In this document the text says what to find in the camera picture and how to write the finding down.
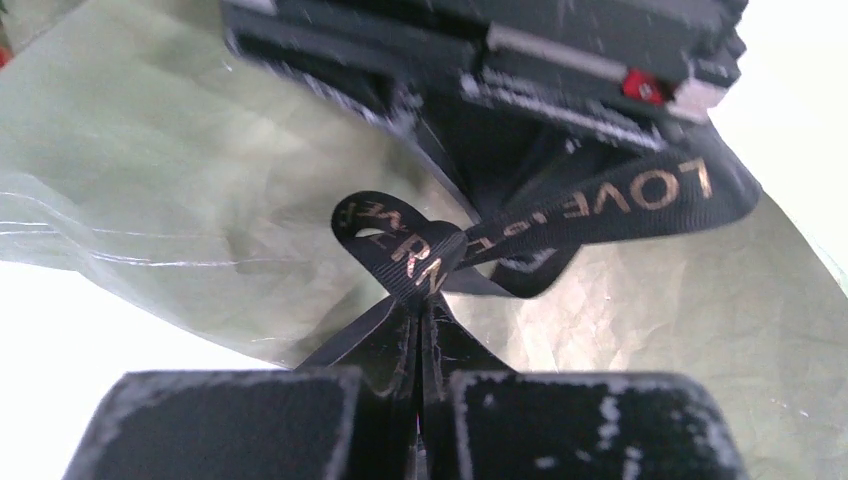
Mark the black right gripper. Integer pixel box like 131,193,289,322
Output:
219,1,747,214

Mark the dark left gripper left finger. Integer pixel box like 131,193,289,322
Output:
65,299,418,479

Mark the orange wrapping paper sheet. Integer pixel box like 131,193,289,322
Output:
1,1,847,479

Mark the black strap lanyard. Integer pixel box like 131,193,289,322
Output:
329,122,763,303

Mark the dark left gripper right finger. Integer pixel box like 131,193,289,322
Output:
420,300,748,479

